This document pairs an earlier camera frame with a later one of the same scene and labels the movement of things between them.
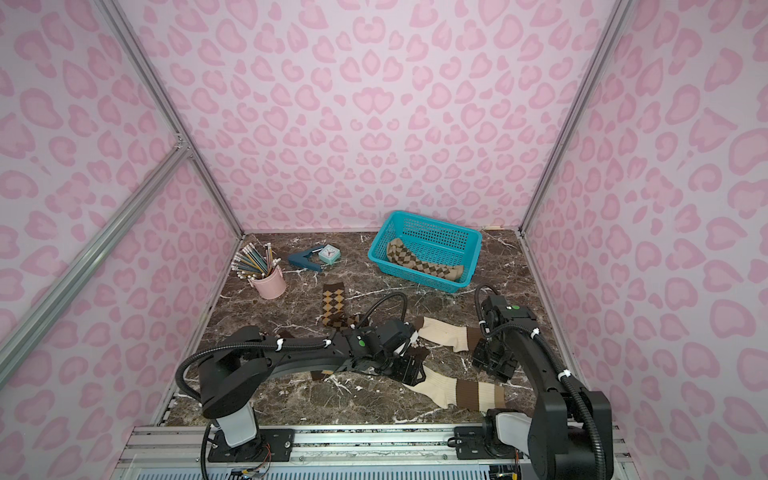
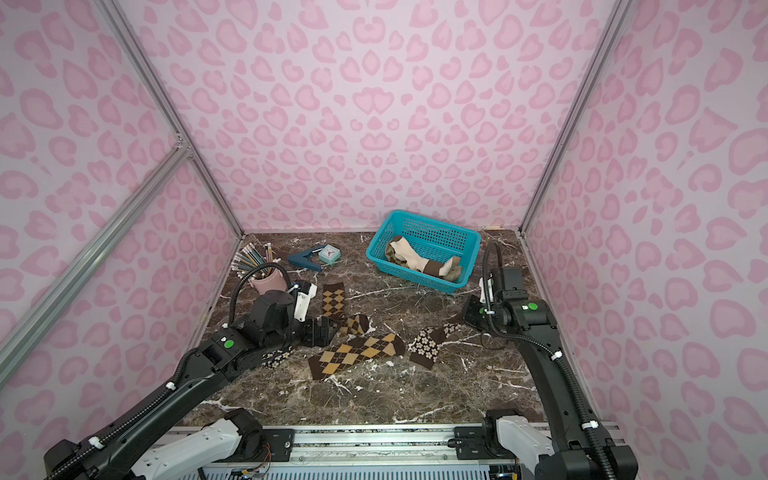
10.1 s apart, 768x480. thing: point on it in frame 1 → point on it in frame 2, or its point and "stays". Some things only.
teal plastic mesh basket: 427,252 stays
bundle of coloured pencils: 250,263 stays
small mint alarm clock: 329,254 stays
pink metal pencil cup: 270,286 stays
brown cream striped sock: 461,338 → 399,251
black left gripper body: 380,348 → 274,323
